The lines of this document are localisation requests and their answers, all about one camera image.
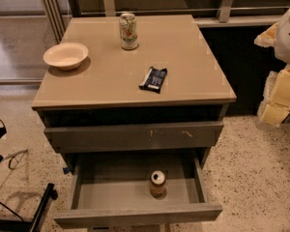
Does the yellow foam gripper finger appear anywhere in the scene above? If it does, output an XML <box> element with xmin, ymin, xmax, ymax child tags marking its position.
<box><xmin>254</xmin><ymin>22</ymin><xmax>278</xmax><ymax>47</ymax></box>
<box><xmin>257</xmin><ymin>64</ymin><xmax>290</xmax><ymax>127</ymax></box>

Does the orange soda can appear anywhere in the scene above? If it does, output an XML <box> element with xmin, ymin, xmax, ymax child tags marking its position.
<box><xmin>149</xmin><ymin>170</ymin><xmax>166</xmax><ymax>198</ymax></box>

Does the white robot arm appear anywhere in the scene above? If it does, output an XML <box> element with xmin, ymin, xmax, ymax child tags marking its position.
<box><xmin>254</xmin><ymin>8</ymin><xmax>290</xmax><ymax>127</ymax></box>

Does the closed grey top drawer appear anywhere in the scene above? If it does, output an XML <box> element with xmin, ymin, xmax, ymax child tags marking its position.
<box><xmin>44</xmin><ymin>121</ymin><xmax>223</xmax><ymax>153</ymax></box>

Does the white green soda can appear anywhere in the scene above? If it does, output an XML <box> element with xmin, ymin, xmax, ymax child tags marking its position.
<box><xmin>119</xmin><ymin>13</ymin><xmax>138</xmax><ymax>50</ymax></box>

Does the grey drawer cabinet beige top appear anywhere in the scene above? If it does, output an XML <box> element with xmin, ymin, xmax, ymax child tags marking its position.
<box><xmin>31</xmin><ymin>14</ymin><xmax>238</xmax><ymax>232</ymax></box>

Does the open grey middle drawer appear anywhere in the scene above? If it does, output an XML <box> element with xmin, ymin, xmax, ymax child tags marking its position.
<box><xmin>54</xmin><ymin>150</ymin><xmax>222</xmax><ymax>228</ymax></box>

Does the dark blue snack wrapper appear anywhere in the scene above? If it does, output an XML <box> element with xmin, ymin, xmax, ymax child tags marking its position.
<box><xmin>139</xmin><ymin>67</ymin><xmax>167</xmax><ymax>94</ymax></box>

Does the white paper bowl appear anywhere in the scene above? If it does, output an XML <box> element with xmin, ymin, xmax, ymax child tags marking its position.
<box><xmin>43</xmin><ymin>43</ymin><xmax>89</xmax><ymax>71</ymax></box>

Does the metal railing frame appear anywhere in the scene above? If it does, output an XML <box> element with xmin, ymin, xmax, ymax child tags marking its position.
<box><xmin>42</xmin><ymin>0</ymin><xmax>290</xmax><ymax>40</ymax></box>

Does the black floor cable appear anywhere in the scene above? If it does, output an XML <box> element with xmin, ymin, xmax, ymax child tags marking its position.
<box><xmin>2</xmin><ymin>148</ymin><xmax>29</xmax><ymax>171</ymax></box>

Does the black chair frame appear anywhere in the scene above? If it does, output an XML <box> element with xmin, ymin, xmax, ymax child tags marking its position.
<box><xmin>0</xmin><ymin>119</ymin><xmax>58</xmax><ymax>232</ymax></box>

